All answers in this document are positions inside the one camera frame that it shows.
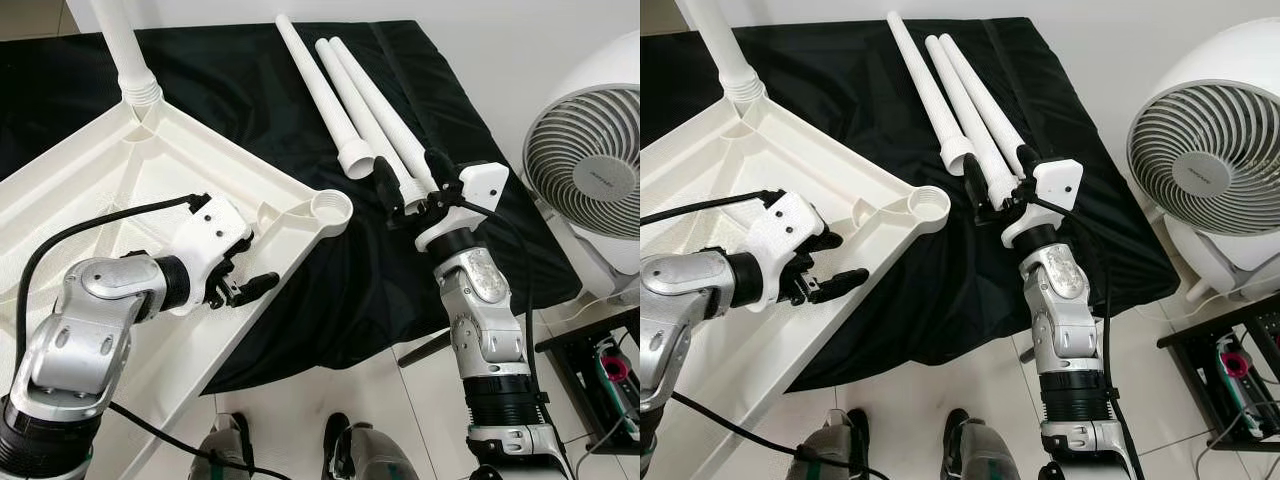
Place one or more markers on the white grey floor appliance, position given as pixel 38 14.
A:
pixel 1230 260
pixel 600 265

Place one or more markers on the black metal table leg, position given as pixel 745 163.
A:
pixel 425 350

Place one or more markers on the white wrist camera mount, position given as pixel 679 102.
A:
pixel 210 235
pixel 485 183
pixel 785 235
pixel 1058 180

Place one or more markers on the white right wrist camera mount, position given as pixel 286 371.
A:
pixel 485 183
pixel 1058 180

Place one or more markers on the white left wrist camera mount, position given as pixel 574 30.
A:
pixel 210 235
pixel 785 235

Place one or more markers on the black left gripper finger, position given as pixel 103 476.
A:
pixel 258 286
pixel 842 284
pixel 243 249
pixel 823 242

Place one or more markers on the black low shelf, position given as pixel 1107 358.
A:
pixel 1195 360
pixel 575 370

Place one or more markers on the grey robot leg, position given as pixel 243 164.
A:
pixel 985 455
pixel 365 455
pixel 835 450
pixel 225 450

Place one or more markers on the black table cloth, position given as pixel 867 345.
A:
pixel 930 290
pixel 330 290

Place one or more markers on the white round fan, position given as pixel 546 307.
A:
pixel 1200 165
pixel 580 170

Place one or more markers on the grey right robot leg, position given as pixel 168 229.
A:
pixel 985 455
pixel 365 455

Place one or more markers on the grey left robot leg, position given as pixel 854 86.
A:
pixel 225 450
pixel 835 450

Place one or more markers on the grey pink hair dryer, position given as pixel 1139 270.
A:
pixel 612 372
pixel 1232 370

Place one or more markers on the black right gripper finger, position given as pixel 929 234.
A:
pixel 389 187
pixel 1028 163
pixel 976 185
pixel 443 170

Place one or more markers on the white plastic table top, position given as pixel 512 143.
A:
pixel 720 160
pixel 100 170

